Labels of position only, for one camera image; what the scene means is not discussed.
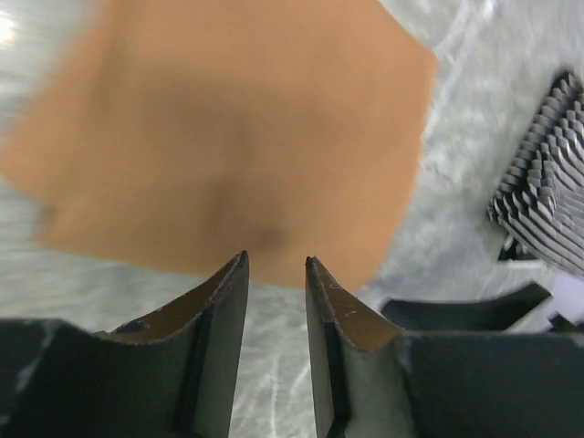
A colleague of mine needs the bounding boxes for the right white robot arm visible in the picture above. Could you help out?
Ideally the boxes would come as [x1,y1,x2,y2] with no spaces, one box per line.
[381,273,583,332]

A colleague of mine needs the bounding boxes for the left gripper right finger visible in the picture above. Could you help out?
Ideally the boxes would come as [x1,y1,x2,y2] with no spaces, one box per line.
[305,257,583,437]

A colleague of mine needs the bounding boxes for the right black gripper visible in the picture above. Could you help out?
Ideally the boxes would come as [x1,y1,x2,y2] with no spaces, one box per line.
[381,282,551,332]

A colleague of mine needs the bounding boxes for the tan tank top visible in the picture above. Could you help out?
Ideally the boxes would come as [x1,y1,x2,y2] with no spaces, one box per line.
[1,1,437,289]

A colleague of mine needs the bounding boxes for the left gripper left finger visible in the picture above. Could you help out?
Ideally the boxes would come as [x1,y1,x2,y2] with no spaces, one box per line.
[1,253,249,437]

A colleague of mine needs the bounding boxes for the thin-striped black white tank top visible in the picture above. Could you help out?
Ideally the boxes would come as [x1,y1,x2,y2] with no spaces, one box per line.
[487,68,583,276]

